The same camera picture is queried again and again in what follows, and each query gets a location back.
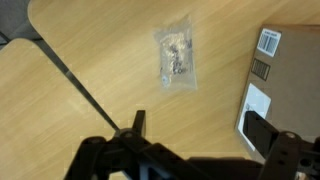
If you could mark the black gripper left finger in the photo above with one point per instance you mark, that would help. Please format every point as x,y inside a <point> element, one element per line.
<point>140,123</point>

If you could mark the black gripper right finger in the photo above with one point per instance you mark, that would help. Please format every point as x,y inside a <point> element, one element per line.
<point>260,133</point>

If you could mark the brown carton box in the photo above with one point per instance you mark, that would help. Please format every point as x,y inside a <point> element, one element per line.
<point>293,83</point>

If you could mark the small plastic bag dark print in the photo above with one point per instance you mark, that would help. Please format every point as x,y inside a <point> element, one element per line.
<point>176,60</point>

